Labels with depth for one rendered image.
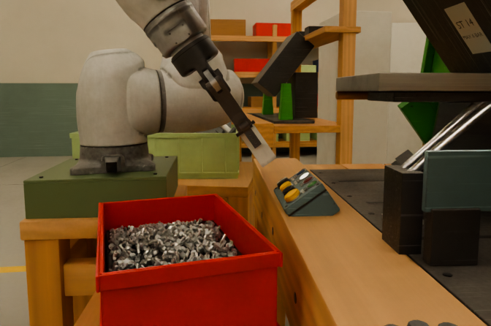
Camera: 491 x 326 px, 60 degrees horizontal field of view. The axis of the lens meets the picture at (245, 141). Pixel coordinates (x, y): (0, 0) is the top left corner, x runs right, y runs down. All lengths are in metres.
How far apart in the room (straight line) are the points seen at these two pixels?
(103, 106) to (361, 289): 0.68
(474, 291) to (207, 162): 1.18
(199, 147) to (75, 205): 0.71
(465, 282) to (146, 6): 0.56
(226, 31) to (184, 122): 6.22
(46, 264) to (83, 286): 0.09
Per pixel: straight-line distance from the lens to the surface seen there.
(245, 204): 1.46
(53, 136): 8.01
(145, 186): 0.92
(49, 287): 1.02
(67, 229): 0.96
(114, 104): 0.97
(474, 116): 0.63
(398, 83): 0.46
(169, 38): 0.69
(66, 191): 0.96
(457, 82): 0.49
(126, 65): 0.99
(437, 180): 0.56
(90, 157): 1.01
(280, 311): 1.42
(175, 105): 1.00
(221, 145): 1.56
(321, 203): 0.74
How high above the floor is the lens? 1.11
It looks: 7 degrees down
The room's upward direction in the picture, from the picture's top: straight up
